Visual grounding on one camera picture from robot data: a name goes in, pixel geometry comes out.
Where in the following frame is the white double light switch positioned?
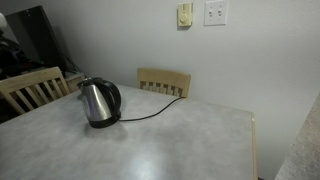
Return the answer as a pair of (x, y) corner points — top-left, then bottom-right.
(204, 0), (228, 26)

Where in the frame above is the granite countertop edge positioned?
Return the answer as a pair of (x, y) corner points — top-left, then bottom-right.
(275, 94), (320, 180)

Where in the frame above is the wooden chair at far side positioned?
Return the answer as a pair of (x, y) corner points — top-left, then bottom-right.
(137, 68), (191, 98)

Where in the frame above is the black monitor screen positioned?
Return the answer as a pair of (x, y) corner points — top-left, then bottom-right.
(6, 5), (66, 72)

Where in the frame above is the wooden chair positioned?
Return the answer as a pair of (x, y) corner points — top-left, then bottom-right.
(137, 68), (191, 98)
(0, 67), (70, 114)

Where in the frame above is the stainless steel electric kettle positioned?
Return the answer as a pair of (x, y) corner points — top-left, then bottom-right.
(78, 77), (122, 128)

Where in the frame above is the black kettle power cord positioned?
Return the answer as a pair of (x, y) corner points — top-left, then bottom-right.
(118, 96), (186, 122)

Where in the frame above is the wooden chair at left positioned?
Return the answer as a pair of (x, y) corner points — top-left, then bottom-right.
(0, 67), (70, 114)

